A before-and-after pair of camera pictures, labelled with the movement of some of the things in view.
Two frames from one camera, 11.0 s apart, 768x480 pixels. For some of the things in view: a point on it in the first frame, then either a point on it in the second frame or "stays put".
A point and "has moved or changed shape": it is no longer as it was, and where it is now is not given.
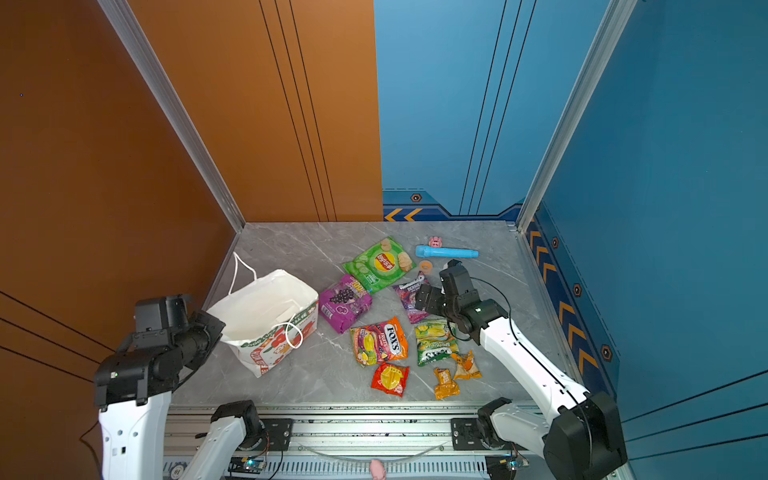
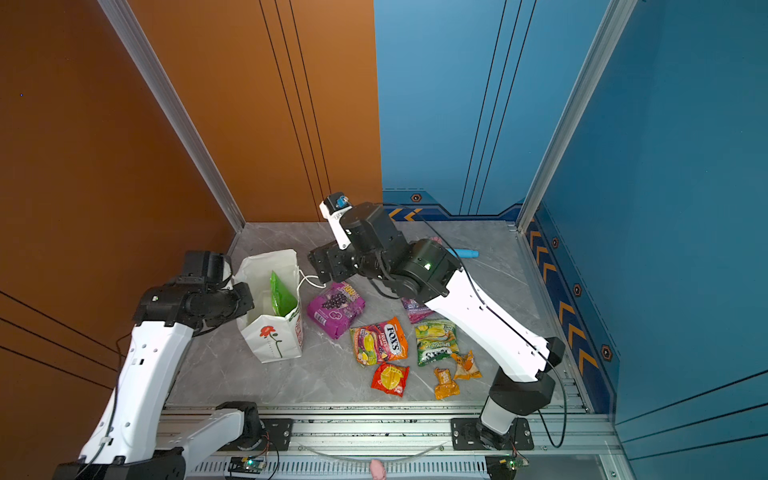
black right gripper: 421,298 → 322,265
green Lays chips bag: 381,265 has moved or changed shape
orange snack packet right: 466,366 stays put
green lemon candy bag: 436,340 stays put
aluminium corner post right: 613,24 stays put
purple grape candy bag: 345,302 has moved or changed shape
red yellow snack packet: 390,379 stays put
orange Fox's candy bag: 379,342 stays put
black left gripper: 216,326 → 242,290
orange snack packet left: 445,386 stays put
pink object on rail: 377,469 stays put
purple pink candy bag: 406,294 stays put
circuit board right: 504,467 stays put
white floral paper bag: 265,318 has moved or changed shape
